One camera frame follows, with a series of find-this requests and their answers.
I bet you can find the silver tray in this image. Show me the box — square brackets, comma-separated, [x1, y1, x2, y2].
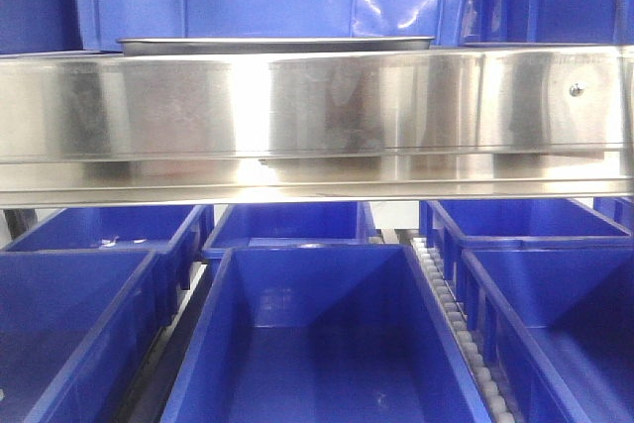
[118, 36, 434, 56]

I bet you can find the rear middle blue bin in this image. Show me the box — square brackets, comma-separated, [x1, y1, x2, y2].
[201, 201, 376, 263]

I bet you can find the rear right blue bin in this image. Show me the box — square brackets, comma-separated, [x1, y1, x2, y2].
[420, 198, 633, 286]

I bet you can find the rear left blue bin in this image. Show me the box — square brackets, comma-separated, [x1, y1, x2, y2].
[4, 205, 214, 289]

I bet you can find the lower middle blue bin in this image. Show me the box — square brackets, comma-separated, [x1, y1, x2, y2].
[161, 245, 490, 422]

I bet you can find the lower right blue bin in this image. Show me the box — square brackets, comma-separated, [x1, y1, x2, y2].
[463, 248, 633, 422]

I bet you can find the lower left blue bin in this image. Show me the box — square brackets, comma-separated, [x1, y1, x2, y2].
[1, 251, 160, 422]

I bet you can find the steel shelf front rail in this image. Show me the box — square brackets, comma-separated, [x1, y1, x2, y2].
[1, 46, 633, 208]

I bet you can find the roller track rail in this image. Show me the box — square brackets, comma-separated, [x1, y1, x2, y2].
[111, 262, 212, 422]
[380, 227, 526, 423]

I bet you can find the rail screw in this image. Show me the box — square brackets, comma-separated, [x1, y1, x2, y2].
[569, 82, 585, 97]

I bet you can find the left roller track rail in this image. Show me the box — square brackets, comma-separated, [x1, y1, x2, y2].
[111, 262, 212, 422]

